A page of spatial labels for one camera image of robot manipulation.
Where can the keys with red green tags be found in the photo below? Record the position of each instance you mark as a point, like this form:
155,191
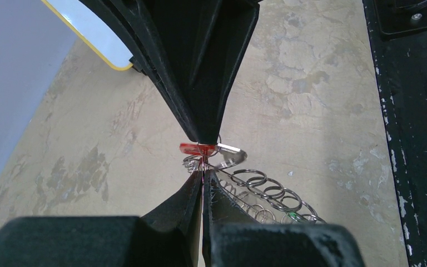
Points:
232,156

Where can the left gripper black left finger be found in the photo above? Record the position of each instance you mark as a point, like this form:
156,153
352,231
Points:
166,236

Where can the whiteboard with red writing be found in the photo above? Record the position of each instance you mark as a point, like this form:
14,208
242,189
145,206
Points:
95,34

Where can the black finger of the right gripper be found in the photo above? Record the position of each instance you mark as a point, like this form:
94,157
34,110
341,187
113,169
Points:
205,42
131,21

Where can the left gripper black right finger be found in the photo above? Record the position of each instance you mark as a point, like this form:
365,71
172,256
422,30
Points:
231,237

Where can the silver disc with keyrings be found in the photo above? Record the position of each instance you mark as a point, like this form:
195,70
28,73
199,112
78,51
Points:
264,198

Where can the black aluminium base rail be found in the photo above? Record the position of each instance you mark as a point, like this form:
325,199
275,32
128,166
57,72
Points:
398,38

